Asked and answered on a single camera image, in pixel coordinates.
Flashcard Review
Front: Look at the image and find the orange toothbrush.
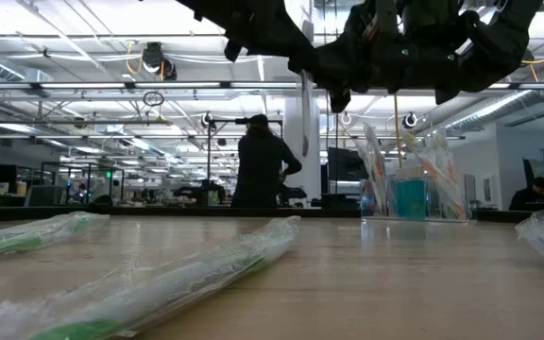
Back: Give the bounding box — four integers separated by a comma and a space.
434, 134, 469, 221
422, 129, 467, 219

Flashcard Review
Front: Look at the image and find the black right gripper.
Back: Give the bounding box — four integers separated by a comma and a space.
316, 0, 544, 106

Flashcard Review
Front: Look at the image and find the white building column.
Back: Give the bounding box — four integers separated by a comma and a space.
282, 96, 322, 204

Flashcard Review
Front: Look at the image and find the dark blue toothbrush in wrapper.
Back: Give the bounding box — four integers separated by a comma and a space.
351, 134, 383, 216

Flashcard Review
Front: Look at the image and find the clear acrylic organizer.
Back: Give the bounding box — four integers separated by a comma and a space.
359, 178, 472, 224

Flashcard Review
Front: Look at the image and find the person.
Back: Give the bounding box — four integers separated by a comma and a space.
230, 113, 304, 210
507, 177, 544, 212

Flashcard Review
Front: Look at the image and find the black ceiling cable reel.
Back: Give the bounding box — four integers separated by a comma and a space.
141, 41, 179, 82

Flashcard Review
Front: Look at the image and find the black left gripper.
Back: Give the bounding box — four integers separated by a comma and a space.
177, 0, 318, 75

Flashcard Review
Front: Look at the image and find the black table frame rail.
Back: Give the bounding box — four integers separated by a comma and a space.
0, 205, 537, 224

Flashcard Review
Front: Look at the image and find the grey monitor back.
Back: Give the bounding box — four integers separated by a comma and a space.
25, 184, 65, 208

